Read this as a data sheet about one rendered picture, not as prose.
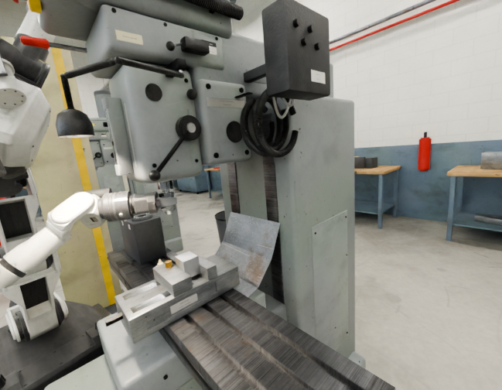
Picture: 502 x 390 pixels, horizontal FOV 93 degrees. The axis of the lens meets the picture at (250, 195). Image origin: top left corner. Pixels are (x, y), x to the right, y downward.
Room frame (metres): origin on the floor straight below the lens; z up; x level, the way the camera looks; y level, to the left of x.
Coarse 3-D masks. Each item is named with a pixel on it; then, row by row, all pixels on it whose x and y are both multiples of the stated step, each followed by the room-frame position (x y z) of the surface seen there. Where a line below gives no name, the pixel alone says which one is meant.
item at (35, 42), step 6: (24, 36) 0.67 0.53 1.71; (24, 42) 0.67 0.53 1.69; (30, 42) 0.68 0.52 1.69; (36, 42) 0.68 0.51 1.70; (42, 42) 0.69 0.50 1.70; (48, 42) 0.70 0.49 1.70; (48, 48) 0.70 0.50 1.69; (60, 48) 0.72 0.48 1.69; (66, 48) 0.73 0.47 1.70; (72, 48) 0.74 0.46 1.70; (78, 48) 0.75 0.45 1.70; (84, 48) 0.76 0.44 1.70
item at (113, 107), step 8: (104, 104) 0.68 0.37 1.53; (112, 104) 0.68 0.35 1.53; (120, 104) 0.69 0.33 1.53; (112, 112) 0.68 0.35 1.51; (120, 112) 0.69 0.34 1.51; (112, 120) 0.68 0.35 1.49; (120, 120) 0.69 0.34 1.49; (112, 128) 0.68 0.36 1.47; (120, 128) 0.69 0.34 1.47; (112, 136) 0.68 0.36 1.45; (120, 136) 0.68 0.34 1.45; (112, 144) 0.68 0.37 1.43; (120, 144) 0.68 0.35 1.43; (128, 144) 0.70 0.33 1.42; (120, 152) 0.68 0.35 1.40; (128, 152) 0.69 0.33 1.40; (120, 160) 0.68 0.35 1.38; (128, 160) 0.69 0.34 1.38; (120, 168) 0.67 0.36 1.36; (128, 168) 0.69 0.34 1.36
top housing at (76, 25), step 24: (48, 0) 0.59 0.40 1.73; (72, 0) 0.59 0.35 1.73; (96, 0) 0.60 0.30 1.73; (120, 0) 0.62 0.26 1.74; (144, 0) 0.65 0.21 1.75; (168, 0) 0.70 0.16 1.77; (48, 24) 0.68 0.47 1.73; (72, 24) 0.68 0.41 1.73; (192, 24) 0.75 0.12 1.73; (216, 24) 0.79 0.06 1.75
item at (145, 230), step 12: (144, 216) 1.04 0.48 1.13; (156, 216) 1.07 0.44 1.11; (132, 228) 0.98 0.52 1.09; (144, 228) 1.00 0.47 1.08; (156, 228) 1.03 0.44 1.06; (132, 240) 1.01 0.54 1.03; (144, 240) 0.99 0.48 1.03; (156, 240) 1.03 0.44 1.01; (132, 252) 1.04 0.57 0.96; (144, 252) 0.98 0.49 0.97; (156, 252) 1.02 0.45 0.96
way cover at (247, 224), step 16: (240, 224) 1.05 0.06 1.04; (256, 224) 0.98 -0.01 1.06; (272, 224) 0.92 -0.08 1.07; (224, 240) 1.08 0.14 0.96; (240, 240) 1.01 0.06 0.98; (256, 240) 0.94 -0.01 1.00; (272, 240) 0.88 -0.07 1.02; (224, 256) 1.01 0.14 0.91; (240, 256) 0.95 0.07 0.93; (256, 256) 0.90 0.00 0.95; (240, 272) 0.89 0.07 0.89; (256, 272) 0.85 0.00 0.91; (240, 288) 0.82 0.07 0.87; (256, 288) 0.80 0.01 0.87
